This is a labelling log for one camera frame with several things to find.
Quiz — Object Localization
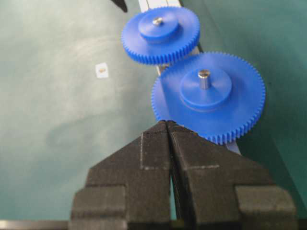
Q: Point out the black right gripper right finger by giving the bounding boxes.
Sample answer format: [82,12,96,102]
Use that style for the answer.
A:
[166,121,298,230]

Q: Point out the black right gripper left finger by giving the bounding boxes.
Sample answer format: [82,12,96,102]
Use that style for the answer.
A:
[69,121,170,230]

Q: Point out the small blue gear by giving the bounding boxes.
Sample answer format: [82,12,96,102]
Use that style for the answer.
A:
[121,6,200,65]

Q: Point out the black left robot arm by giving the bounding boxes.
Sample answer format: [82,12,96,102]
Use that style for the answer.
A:
[111,0,128,13]

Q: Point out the large blue gear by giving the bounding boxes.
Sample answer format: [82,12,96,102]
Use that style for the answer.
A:
[151,52,266,145]

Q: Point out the steel shaft of large gear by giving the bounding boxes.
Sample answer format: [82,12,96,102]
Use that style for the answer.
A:
[198,69,211,90]

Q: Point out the steel shaft of small gear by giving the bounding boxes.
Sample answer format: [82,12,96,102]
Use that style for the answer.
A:
[152,17,163,26]

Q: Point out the silver aluminium extrusion rail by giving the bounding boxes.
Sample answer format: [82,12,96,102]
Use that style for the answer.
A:
[138,0,241,155]

